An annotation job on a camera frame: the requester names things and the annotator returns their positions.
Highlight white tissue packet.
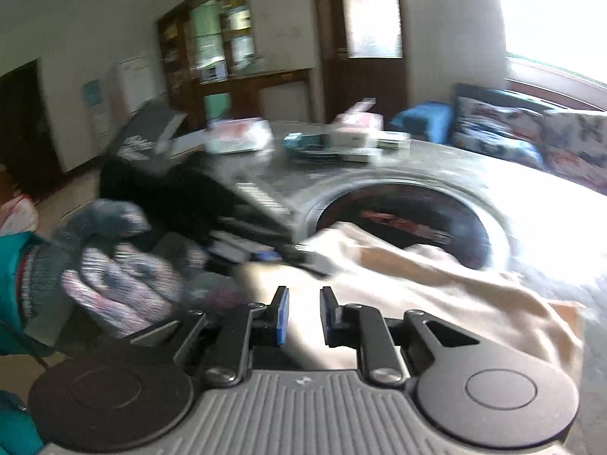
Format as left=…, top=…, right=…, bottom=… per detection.
left=208, top=118, right=274, bottom=154

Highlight bright window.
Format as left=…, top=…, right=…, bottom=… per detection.
left=495, top=0, right=607, bottom=83

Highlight teal box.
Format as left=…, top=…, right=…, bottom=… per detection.
left=283, top=133, right=324, bottom=152

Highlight dark wooden cabinet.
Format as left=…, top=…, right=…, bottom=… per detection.
left=156, top=0, right=315, bottom=131

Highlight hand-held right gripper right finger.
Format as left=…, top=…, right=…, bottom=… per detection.
left=319, top=286, right=481, bottom=386

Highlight printed pale cushion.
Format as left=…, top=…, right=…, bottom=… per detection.
left=541, top=108, right=607, bottom=193

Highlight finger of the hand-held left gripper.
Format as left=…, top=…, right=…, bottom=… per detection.
left=208, top=228, right=333, bottom=276

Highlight white refrigerator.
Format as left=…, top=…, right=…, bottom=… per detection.
left=113, top=53, right=168, bottom=115

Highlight printed dark-edged cushion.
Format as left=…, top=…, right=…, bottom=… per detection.
left=450, top=84, right=547, bottom=169

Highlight pink and white box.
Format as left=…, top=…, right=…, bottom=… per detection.
left=331, top=99, right=386, bottom=149

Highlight person's teal jacket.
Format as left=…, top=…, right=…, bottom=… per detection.
left=0, top=389, right=44, bottom=455

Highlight beige cloth garment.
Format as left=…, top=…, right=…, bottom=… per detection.
left=236, top=222, right=588, bottom=382

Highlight small white box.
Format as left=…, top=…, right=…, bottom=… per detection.
left=374, top=130, right=412, bottom=151

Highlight wooden door with glass pane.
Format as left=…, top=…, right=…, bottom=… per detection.
left=310, top=0, right=409, bottom=125

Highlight white paper sheets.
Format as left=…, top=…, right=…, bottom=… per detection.
left=167, top=130, right=210, bottom=158

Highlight person's left hand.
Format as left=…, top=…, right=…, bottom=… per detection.
left=51, top=199, right=191, bottom=338

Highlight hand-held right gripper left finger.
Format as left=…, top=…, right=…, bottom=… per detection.
left=129, top=286, right=290, bottom=386

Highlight blue wall poster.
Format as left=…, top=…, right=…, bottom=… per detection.
left=82, top=80, right=104, bottom=109

